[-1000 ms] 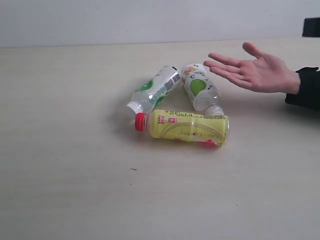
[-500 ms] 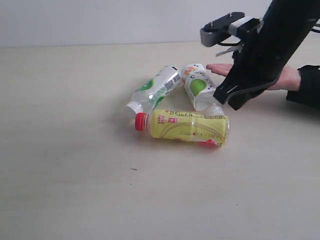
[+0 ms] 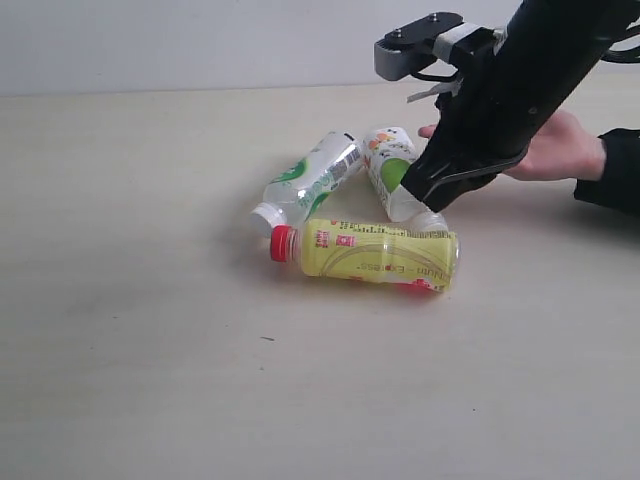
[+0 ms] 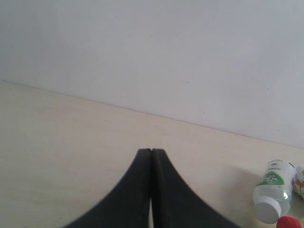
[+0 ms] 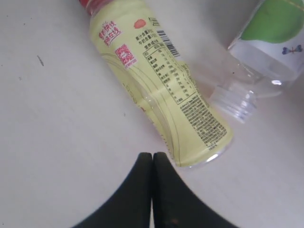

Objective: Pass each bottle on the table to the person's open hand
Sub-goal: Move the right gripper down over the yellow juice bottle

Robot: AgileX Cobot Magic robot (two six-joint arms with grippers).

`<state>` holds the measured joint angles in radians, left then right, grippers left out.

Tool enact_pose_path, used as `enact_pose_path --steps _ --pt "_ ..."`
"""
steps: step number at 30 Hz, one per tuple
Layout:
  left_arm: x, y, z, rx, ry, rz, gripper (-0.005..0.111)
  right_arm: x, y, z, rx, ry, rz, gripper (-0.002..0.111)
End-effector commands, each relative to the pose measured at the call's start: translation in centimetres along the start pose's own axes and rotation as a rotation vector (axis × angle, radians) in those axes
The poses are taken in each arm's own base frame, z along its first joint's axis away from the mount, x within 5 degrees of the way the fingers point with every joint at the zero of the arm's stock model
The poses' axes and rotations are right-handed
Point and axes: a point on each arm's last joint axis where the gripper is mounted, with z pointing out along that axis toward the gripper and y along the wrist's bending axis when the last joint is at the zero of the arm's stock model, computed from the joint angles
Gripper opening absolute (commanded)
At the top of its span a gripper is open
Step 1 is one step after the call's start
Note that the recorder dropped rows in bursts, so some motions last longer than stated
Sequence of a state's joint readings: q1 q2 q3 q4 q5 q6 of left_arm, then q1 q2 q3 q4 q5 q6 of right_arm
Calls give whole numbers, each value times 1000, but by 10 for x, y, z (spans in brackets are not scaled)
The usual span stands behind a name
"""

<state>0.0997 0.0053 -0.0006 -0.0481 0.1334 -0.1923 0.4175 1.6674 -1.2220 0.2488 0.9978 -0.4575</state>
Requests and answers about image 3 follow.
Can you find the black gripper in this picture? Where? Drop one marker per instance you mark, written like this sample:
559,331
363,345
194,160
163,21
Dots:
548,49

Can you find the green apple label bottle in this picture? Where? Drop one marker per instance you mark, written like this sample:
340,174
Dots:
388,154

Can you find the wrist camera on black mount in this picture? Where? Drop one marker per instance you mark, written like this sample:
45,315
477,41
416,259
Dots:
440,47

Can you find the black sleeved forearm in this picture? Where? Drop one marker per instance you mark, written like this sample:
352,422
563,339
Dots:
618,187

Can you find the green white label bottle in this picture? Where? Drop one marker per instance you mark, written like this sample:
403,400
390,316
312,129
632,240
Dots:
291,197

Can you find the yellow label bottle red cap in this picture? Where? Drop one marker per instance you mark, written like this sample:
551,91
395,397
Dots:
372,253

